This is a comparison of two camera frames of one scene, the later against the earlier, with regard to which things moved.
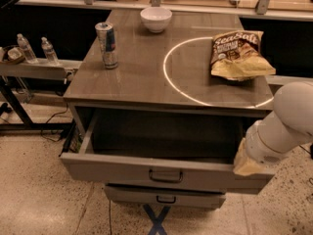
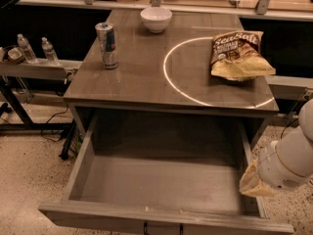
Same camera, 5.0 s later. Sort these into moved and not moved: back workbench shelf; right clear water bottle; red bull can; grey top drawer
Moved: grey top drawer
Not moved: back workbench shelf; right clear water bottle; red bull can
